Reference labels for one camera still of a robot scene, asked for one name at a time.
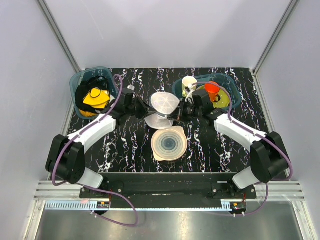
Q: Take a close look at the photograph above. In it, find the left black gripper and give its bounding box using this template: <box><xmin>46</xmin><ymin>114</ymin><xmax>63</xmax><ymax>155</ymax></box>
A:
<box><xmin>125</xmin><ymin>94</ymin><xmax>157</xmax><ymax>120</ymax></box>

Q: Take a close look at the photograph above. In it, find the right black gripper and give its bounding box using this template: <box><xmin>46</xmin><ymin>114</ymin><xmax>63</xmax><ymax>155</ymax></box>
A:
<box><xmin>168</xmin><ymin>99</ymin><xmax>203</xmax><ymax>123</ymax></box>

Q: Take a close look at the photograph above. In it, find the white mesh laundry bag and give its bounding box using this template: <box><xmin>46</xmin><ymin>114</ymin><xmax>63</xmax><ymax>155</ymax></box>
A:
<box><xmin>144</xmin><ymin>92</ymin><xmax>180</xmax><ymax>130</ymax></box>

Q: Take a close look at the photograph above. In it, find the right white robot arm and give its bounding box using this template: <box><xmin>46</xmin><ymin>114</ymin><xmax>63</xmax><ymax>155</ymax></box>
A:
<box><xmin>167</xmin><ymin>89</ymin><xmax>294</xmax><ymax>199</ymax></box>

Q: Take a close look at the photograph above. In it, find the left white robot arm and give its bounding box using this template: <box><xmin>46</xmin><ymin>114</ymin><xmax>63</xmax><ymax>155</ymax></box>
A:
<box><xmin>45</xmin><ymin>88</ymin><xmax>157</xmax><ymax>198</ymax></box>

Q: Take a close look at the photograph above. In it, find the cream yellow mug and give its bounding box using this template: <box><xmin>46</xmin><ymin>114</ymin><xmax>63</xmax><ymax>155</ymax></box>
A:
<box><xmin>181</xmin><ymin>76</ymin><xmax>198</xmax><ymax>98</ymax></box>

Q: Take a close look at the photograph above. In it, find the pink blue swirl plate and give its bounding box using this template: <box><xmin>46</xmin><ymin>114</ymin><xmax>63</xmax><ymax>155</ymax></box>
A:
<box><xmin>151</xmin><ymin>126</ymin><xmax>188</xmax><ymax>162</ymax></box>

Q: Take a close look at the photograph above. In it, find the orange cup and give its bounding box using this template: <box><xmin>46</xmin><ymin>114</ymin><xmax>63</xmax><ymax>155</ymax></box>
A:
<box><xmin>204</xmin><ymin>81</ymin><xmax>221</xmax><ymax>102</ymax></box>

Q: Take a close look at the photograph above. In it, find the yellow green plate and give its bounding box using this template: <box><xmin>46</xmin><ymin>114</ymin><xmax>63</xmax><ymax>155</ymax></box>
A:
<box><xmin>197</xmin><ymin>85</ymin><xmax>230</xmax><ymax>109</ymax></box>

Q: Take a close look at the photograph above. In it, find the yellow cloth in bin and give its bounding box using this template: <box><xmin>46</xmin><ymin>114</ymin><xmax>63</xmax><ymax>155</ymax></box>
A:
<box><xmin>79</xmin><ymin>88</ymin><xmax>111</xmax><ymax>117</ymax></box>

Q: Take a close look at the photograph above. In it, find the right teal plastic bin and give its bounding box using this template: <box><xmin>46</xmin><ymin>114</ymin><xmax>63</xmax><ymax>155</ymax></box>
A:
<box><xmin>172</xmin><ymin>73</ymin><xmax>242</xmax><ymax>110</ymax></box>

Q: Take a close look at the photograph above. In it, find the teal plastic bin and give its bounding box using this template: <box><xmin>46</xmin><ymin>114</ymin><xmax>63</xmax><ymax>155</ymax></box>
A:
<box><xmin>69</xmin><ymin>66</ymin><xmax>119</xmax><ymax>120</ymax></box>
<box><xmin>172</xmin><ymin>73</ymin><xmax>242</xmax><ymax>110</ymax></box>

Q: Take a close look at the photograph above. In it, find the black cloth in bin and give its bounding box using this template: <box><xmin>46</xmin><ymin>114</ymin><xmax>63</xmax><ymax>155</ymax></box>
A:
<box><xmin>75</xmin><ymin>76</ymin><xmax>109</xmax><ymax>108</ymax></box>

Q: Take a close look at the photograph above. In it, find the left teal plastic bin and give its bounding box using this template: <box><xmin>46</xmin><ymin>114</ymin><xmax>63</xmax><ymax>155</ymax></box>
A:
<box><xmin>69</xmin><ymin>66</ymin><xmax>119</xmax><ymax>120</ymax></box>

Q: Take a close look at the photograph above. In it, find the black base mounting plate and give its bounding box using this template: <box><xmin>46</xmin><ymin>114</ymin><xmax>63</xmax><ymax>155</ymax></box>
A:
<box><xmin>79</xmin><ymin>171</ymin><xmax>258</xmax><ymax>203</ymax></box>

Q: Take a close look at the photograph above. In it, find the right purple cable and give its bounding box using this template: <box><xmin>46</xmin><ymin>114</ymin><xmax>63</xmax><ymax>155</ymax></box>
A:
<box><xmin>188</xmin><ymin>81</ymin><xmax>294</xmax><ymax>217</ymax></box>

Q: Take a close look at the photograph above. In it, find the purple cable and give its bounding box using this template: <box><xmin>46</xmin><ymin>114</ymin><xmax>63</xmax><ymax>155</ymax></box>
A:
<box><xmin>188</xmin><ymin>81</ymin><xmax>294</xmax><ymax>217</ymax></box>
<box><xmin>51</xmin><ymin>73</ymin><xmax>140</xmax><ymax>228</ymax></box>

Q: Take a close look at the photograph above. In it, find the white slotted cable duct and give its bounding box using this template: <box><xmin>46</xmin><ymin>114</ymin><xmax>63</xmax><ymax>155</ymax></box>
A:
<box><xmin>45</xmin><ymin>200</ymin><xmax>232</xmax><ymax>212</ymax></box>

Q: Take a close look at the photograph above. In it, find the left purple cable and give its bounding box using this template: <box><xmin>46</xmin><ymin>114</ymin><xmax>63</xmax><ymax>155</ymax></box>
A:
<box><xmin>51</xmin><ymin>73</ymin><xmax>140</xmax><ymax>228</ymax></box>

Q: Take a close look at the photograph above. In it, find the left aluminium frame post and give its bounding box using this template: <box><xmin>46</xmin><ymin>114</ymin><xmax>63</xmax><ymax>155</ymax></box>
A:
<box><xmin>36</xmin><ymin>0</ymin><xmax>81</xmax><ymax>73</ymax></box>

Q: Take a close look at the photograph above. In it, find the aluminium frame post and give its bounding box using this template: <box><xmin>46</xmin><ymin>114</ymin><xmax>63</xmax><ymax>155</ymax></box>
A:
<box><xmin>36</xmin><ymin>0</ymin><xmax>81</xmax><ymax>73</ymax></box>
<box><xmin>252</xmin><ymin>0</ymin><xmax>301</xmax><ymax>75</ymax></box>

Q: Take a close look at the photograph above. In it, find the right aluminium frame post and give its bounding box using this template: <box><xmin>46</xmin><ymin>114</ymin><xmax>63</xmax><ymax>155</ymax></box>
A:
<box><xmin>252</xmin><ymin>0</ymin><xmax>301</xmax><ymax>75</ymax></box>

